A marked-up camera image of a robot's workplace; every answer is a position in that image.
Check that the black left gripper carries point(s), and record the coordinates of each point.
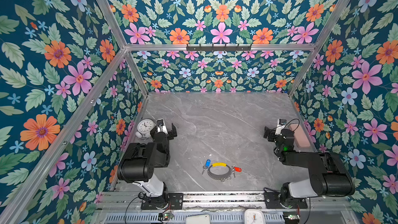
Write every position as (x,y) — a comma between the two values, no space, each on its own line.
(171,131)

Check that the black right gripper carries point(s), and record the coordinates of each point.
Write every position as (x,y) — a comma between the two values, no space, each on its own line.
(269,132)

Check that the key with blue tag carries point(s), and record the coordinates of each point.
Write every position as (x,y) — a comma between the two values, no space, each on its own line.
(206,166)

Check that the key with red tag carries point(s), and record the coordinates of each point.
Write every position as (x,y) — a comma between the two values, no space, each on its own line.
(236,170)

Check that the large grey perforated keyring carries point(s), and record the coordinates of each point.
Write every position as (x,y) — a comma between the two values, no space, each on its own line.
(220,171)

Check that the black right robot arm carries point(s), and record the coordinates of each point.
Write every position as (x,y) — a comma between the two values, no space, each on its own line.
(327,176)

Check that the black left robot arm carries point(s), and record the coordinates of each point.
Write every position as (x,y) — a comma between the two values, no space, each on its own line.
(139,161)

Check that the white alarm clock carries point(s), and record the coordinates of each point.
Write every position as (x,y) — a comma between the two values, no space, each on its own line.
(144,129)

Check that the pink rectangular case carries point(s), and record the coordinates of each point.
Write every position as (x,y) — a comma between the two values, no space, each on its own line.
(300,137)

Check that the white square clock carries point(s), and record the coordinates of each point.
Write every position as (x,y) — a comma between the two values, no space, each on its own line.
(254,216)

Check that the white device at front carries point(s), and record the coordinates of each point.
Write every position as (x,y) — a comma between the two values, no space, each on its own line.
(198,219)

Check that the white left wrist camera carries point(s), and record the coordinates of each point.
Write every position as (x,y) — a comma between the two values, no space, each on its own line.
(161,126)

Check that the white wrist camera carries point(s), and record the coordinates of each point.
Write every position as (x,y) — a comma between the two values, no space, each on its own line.
(281,124)
(161,126)

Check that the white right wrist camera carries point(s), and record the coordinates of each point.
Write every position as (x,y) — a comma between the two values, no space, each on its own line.
(281,124)

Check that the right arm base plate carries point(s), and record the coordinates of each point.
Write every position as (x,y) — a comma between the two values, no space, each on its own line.
(275,200)

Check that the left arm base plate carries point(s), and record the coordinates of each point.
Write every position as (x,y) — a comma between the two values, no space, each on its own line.
(173,201)

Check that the black hook rail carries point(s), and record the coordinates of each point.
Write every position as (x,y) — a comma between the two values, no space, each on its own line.
(218,47)

